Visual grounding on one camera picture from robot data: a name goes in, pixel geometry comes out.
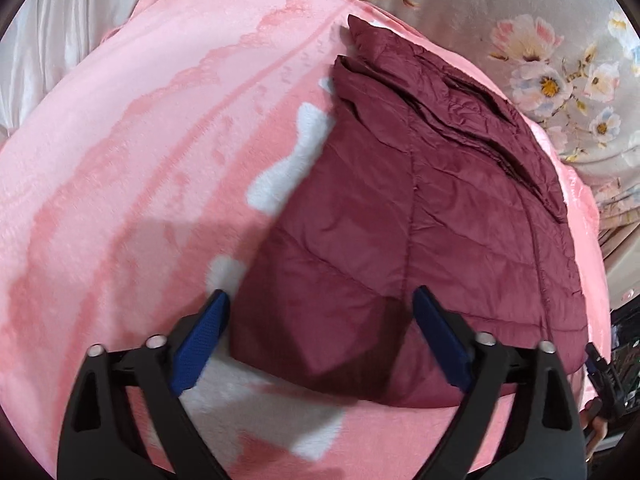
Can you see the white satin curtain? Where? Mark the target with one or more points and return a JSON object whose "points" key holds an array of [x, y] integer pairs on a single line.
{"points": [[45, 40]]}

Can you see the grey floral bed sheet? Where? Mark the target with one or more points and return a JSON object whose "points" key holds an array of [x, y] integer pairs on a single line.
{"points": [[573, 67]]}

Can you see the maroon quilted jacket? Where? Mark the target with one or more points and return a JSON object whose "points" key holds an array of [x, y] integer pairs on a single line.
{"points": [[427, 179]]}

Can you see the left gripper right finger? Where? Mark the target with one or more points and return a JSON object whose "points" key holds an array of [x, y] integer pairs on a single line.
{"points": [[542, 438]]}

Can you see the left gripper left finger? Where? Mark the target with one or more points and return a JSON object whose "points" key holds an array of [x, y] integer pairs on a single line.
{"points": [[100, 438]]}

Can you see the pink fleece blanket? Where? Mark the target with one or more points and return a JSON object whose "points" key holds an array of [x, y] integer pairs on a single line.
{"points": [[146, 177]]}

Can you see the person's right hand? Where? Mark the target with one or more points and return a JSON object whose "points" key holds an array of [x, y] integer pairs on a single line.
{"points": [[594, 426]]}

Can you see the cluttered dark shelf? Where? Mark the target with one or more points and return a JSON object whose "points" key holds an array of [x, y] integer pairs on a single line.
{"points": [[625, 339]]}

